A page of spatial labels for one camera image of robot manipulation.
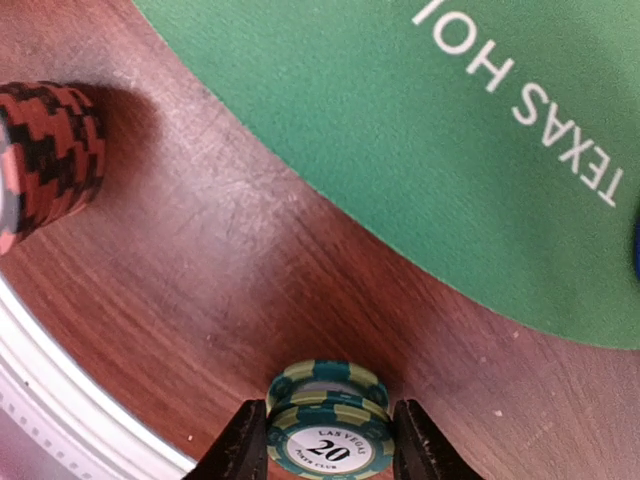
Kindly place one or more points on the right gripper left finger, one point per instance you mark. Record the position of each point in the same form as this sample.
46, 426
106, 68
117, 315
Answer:
240, 450

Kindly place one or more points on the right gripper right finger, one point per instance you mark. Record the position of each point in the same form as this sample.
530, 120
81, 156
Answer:
422, 452

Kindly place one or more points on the green twenty chip stack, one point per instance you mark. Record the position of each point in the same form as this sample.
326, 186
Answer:
329, 420

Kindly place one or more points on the blue small blind button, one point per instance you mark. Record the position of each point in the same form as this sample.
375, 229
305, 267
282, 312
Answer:
635, 245

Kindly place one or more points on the black red hundred chip stack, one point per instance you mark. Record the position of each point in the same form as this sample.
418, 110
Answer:
52, 156

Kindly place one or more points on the round green poker mat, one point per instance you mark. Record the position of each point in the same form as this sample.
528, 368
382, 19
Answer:
495, 144

